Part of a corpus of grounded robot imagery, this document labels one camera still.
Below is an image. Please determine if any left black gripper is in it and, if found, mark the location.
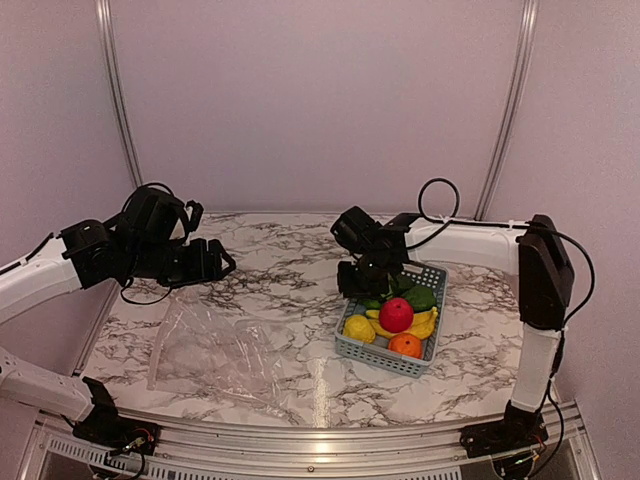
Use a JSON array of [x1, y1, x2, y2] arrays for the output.
[[126, 237, 236, 289]]

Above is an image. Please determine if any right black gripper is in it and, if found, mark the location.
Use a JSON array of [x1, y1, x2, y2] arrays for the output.
[[338, 252, 395, 298]]

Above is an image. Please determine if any clear zip top bag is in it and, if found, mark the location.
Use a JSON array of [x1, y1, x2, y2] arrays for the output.
[[147, 291, 287, 417]]

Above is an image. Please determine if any grey plastic basket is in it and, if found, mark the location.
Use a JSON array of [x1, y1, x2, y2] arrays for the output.
[[334, 264, 448, 378]]

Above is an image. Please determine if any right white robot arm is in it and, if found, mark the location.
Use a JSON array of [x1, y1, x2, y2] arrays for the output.
[[330, 206, 575, 448]]

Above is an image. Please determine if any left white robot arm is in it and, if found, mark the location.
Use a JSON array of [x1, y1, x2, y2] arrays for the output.
[[1, 182, 236, 445]]

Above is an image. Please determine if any green toy watermelon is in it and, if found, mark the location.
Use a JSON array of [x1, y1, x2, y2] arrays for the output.
[[361, 299, 383, 310]]

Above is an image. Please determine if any dark green toy avocado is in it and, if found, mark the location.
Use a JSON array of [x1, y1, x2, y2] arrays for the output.
[[401, 285, 437, 313]]

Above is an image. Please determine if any red toy apple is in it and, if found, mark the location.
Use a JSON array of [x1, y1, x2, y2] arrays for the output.
[[378, 297, 414, 333]]

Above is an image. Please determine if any yellow toy lemon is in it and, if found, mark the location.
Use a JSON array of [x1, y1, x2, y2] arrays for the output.
[[342, 315, 376, 344]]

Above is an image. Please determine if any yellow toy banana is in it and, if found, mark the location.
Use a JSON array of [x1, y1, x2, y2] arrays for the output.
[[365, 307, 439, 340]]

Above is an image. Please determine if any orange toy orange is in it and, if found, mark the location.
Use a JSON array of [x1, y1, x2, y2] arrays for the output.
[[388, 333, 423, 359]]

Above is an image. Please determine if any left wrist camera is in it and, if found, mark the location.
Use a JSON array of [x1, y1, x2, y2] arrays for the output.
[[180, 200, 204, 237]]

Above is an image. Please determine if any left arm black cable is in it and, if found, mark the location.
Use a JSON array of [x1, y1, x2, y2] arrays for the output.
[[119, 182, 174, 306]]

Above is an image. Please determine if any front aluminium rail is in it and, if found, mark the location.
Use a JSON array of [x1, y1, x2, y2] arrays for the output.
[[17, 402, 603, 479]]

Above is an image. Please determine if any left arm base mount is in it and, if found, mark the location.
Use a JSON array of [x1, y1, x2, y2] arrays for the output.
[[73, 417, 160, 456]]

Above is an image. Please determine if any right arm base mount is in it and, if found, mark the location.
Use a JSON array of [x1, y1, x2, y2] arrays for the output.
[[460, 419, 549, 458]]

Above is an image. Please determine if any left aluminium frame post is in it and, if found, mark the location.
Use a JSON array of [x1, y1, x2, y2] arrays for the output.
[[95, 0, 144, 187]]

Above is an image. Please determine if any aluminium frame post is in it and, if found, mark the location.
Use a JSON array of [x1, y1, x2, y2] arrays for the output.
[[95, 0, 144, 187], [474, 0, 540, 220]]

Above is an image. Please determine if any right aluminium frame post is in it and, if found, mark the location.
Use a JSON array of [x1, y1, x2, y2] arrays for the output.
[[474, 0, 540, 220]]

